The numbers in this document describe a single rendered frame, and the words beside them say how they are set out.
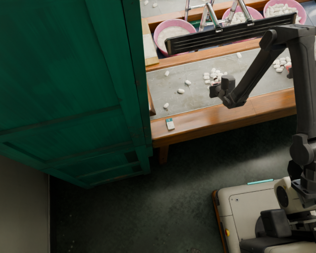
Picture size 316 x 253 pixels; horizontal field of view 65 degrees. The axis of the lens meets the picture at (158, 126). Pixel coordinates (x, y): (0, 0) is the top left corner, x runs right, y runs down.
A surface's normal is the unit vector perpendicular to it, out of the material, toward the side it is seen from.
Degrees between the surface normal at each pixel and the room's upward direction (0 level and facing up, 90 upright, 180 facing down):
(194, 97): 0
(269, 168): 0
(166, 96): 0
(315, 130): 29
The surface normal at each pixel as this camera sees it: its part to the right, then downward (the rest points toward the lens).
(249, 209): 0.00, -0.35
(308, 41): 0.28, 0.07
